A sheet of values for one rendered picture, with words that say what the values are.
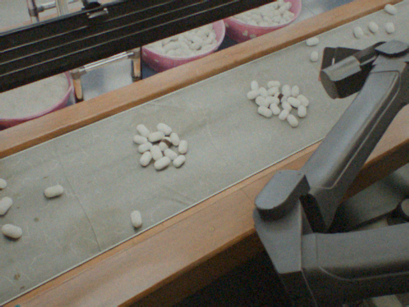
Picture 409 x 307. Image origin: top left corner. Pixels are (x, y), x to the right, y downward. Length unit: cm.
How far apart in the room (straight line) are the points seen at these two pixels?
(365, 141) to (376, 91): 10
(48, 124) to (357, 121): 67
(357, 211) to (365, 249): 151
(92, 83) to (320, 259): 92
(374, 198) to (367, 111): 138
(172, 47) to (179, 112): 24
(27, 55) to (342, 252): 51
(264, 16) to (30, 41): 84
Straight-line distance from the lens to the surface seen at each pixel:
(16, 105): 115
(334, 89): 81
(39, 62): 73
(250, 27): 133
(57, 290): 85
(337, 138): 62
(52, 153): 103
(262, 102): 112
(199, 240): 87
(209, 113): 109
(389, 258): 44
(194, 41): 128
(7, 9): 140
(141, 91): 109
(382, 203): 203
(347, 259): 45
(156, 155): 98
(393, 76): 73
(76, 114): 106
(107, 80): 125
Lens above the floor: 155
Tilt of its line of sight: 54 degrees down
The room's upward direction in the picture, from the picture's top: 10 degrees clockwise
